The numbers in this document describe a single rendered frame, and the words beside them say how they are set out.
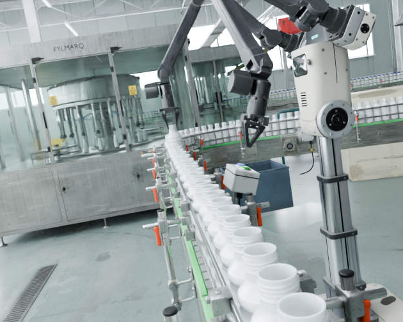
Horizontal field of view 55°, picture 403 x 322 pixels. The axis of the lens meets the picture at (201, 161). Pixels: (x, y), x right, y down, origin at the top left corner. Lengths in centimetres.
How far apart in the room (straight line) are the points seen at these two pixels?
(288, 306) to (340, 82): 139
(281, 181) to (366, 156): 365
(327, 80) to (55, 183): 394
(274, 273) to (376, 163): 530
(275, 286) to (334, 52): 138
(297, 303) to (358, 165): 531
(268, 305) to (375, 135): 294
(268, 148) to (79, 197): 267
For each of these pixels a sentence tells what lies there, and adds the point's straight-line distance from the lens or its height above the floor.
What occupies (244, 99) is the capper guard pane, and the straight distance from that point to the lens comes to 692.
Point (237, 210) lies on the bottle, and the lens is 58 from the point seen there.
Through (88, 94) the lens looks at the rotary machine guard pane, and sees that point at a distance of 489.
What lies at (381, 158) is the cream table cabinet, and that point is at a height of 27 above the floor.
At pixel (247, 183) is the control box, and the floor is 107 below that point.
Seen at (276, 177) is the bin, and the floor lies 90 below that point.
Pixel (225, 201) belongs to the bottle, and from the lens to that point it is 63.
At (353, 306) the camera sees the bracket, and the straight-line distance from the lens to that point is 49.
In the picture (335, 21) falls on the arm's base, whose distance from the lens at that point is 151.
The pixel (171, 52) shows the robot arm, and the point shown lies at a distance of 181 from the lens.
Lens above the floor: 132
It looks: 8 degrees down
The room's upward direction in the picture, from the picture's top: 9 degrees counter-clockwise
